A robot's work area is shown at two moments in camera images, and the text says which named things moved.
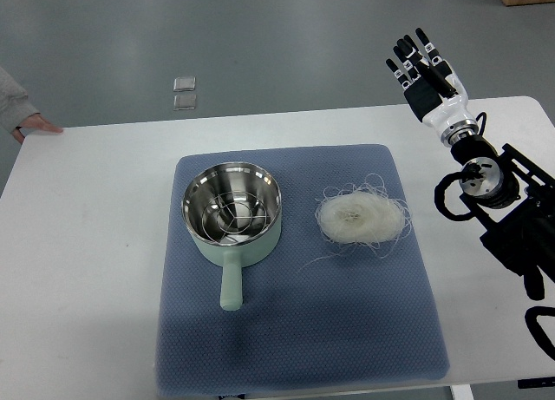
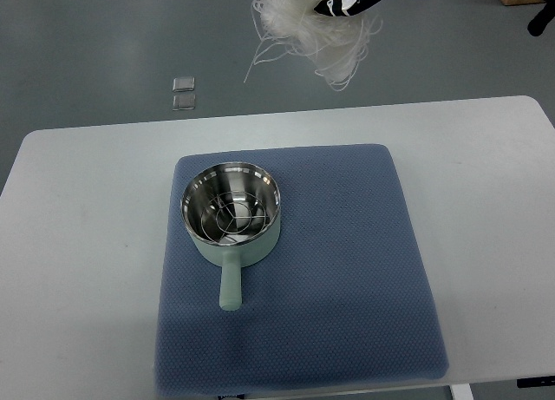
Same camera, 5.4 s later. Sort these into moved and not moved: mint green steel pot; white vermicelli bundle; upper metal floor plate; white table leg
Moved: white vermicelli bundle
Not moved: mint green steel pot; upper metal floor plate; white table leg
